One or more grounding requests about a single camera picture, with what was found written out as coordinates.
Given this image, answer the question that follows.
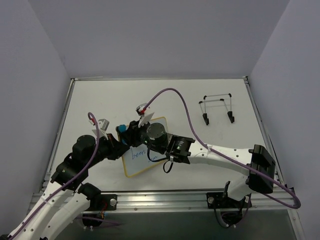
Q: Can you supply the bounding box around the blue bone shaped eraser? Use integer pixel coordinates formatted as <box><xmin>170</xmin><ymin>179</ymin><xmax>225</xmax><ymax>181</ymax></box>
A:
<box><xmin>116</xmin><ymin>124</ymin><xmax>127</xmax><ymax>137</ymax></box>

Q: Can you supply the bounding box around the yellow framed whiteboard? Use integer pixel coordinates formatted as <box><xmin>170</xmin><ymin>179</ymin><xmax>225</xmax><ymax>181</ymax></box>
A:
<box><xmin>115</xmin><ymin>116</ymin><xmax>169</xmax><ymax>178</ymax></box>

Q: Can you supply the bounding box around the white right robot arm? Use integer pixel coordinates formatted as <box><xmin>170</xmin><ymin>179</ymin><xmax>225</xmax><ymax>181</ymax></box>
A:
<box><xmin>116</xmin><ymin>121</ymin><xmax>276</xmax><ymax>207</ymax></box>

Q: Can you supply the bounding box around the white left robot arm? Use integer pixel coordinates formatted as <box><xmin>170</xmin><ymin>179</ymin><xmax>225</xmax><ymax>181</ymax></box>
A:
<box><xmin>0</xmin><ymin>134</ymin><xmax>129</xmax><ymax>240</ymax></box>

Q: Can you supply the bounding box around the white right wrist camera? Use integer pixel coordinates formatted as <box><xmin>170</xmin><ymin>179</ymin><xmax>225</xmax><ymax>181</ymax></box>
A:
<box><xmin>136</xmin><ymin>103</ymin><xmax>154</xmax><ymax>128</ymax></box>

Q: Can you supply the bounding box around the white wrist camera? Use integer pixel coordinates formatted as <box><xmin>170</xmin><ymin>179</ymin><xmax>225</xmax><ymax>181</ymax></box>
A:
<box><xmin>136</xmin><ymin>103</ymin><xmax>154</xmax><ymax>128</ymax></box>
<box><xmin>92</xmin><ymin>118</ymin><xmax>110</xmax><ymax>138</ymax></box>

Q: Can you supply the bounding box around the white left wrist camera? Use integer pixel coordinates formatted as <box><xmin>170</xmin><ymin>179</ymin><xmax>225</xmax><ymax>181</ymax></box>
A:
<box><xmin>92</xmin><ymin>118</ymin><xmax>110</xmax><ymax>138</ymax></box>

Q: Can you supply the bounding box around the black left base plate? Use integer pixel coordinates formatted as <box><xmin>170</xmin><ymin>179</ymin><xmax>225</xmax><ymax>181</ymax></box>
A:
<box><xmin>89</xmin><ymin>193</ymin><xmax>118</xmax><ymax>212</ymax></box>

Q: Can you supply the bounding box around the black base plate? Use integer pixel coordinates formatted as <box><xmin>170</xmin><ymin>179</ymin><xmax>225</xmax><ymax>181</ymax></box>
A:
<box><xmin>206</xmin><ymin>191</ymin><xmax>252</xmax><ymax>209</ymax></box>
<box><xmin>89</xmin><ymin>193</ymin><xmax>118</xmax><ymax>212</ymax></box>

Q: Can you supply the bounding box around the metal wire whiteboard stand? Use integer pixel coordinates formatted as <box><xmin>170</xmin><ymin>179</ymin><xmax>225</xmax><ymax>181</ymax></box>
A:
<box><xmin>198</xmin><ymin>93</ymin><xmax>235</xmax><ymax>126</ymax></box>

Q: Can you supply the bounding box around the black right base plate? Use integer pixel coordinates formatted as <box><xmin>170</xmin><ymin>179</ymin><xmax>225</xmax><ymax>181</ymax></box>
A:
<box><xmin>206</xmin><ymin>191</ymin><xmax>252</xmax><ymax>209</ymax></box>

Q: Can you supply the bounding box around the aluminium front rail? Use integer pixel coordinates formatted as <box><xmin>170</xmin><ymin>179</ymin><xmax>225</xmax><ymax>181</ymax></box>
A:
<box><xmin>26</xmin><ymin>187</ymin><xmax>300</xmax><ymax>215</ymax></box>

